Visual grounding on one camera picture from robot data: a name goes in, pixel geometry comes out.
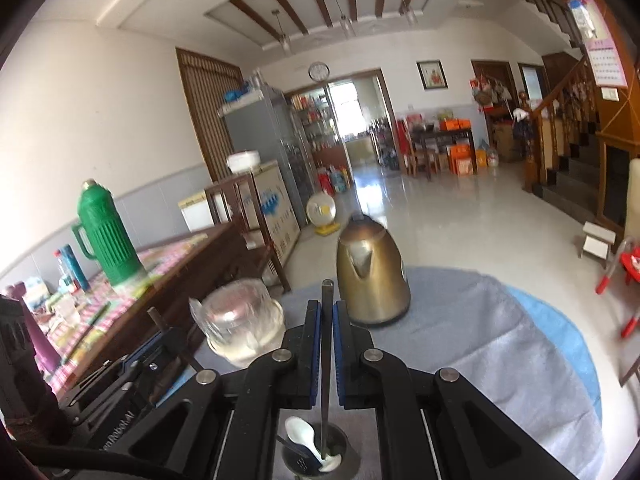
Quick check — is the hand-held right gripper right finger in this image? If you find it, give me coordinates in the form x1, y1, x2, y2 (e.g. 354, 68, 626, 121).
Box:
332, 300, 576, 480

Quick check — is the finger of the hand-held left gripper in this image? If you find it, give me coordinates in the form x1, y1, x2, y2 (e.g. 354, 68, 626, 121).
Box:
125, 327, 202, 404
59, 355, 152, 414

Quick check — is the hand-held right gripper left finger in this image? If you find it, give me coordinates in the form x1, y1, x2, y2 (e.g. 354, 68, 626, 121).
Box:
114, 299, 323, 480

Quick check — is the single dark chopstick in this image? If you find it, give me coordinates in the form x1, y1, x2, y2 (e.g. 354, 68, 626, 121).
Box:
320, 280, 335, 461

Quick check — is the dark utensil holder cup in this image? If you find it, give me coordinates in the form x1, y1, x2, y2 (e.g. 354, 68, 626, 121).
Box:
280, 416, 362, 480

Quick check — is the person's left hand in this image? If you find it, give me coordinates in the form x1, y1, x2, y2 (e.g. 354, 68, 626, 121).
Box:
0, 296, 59, 441

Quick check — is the dark flat stick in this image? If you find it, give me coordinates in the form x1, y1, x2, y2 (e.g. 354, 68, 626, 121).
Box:
82, 302, 112, 335

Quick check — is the clear plastic cup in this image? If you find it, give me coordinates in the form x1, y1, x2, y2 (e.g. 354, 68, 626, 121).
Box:
59, 300, 83, 327

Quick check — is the gold electric kettle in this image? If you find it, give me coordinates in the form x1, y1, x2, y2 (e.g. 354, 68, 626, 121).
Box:
335, 214, 412, 325

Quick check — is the checked plastic table mat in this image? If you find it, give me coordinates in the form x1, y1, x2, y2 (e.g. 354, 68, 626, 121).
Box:
50, 232, 208, 381

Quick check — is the pile of snack packets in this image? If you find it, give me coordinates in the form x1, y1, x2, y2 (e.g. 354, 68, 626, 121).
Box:
22, 275, 81, 341

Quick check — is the plastic water bottle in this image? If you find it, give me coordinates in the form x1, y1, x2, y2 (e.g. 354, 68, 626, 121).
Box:
54, 245, 91, 293

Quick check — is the grey tablecloth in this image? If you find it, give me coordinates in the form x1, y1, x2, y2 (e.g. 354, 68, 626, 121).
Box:
190, 265, 603, 480

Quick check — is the white floor fan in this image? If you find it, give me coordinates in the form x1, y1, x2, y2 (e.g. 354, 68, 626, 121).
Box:
306, 192, 337, 236

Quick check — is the green thermos jug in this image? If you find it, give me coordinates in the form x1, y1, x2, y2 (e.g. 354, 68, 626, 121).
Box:
71, 179, 148, 288

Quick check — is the white carton box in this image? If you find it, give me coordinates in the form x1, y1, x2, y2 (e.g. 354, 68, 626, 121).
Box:
179, 191, 216, 233

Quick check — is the white printed cabinet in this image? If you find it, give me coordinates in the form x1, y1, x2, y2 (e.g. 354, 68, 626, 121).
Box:
247, 160, 302, 267

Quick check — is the wooden chair with open back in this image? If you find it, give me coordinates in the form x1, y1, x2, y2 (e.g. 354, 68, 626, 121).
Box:
205, 172, 291, 293

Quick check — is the blue table cover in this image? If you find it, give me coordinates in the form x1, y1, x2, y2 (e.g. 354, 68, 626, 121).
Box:
505, 285, 603, 421

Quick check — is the shelf with bottles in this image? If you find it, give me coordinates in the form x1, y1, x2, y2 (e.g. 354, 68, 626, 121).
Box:
290, 92, 346, 171

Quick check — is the grey refrigerator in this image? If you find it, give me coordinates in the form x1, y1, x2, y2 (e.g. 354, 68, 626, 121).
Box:
218, 85, 321, 226

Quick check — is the orange gift box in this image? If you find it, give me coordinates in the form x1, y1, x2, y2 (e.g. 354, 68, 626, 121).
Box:
446, 144, 476, 176

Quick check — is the dark wooden side table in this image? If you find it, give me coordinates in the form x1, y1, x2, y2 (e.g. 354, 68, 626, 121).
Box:
407, 127, 478, 181

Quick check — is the brown slatted door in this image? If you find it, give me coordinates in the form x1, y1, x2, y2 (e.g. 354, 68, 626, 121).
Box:
175, 47, 246, 183

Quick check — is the clear water jug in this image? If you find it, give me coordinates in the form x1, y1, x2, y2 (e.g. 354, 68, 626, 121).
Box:
475, 142, 501, 168

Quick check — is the white step stool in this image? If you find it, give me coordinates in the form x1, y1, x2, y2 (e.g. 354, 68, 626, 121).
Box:
580, 221, 617, 268

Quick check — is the framed picture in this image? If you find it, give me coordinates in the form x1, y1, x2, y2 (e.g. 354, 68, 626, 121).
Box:
416, 60, 446, 91

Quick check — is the red plastic chair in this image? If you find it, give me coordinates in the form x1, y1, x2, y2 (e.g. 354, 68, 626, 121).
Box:
595, 240, 640, 338

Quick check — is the glass pendant lamp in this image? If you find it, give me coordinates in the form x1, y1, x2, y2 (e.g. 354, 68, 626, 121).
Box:
272, 9, 292, 53
392, 0, 419, 26
330, 0, 353, 38

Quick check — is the wooden staircase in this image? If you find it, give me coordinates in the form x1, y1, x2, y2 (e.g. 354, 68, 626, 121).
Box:
522, 0, 626, 211

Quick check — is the cream armchair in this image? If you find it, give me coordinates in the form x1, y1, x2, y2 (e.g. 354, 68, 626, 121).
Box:
625, 157, 640, 241

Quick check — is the wall calendar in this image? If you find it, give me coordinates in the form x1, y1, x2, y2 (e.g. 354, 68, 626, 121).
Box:
567, 0, 628, 88

